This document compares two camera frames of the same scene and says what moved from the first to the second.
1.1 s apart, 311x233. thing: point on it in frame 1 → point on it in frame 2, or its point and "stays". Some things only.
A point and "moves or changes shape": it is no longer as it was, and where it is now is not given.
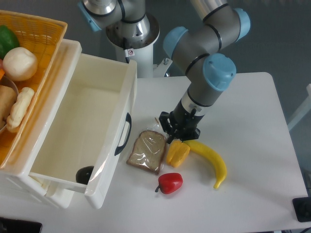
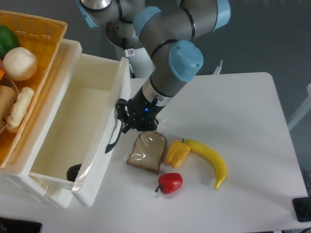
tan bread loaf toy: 8,99 stays
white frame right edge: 306,108 stays
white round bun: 20,64 stays
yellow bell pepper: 177,153 stays
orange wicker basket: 44,35 stays
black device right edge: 302,207 stays
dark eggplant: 83,174 → 72,172
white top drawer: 88,122 moves or changes shape
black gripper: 183,125 → 142,114
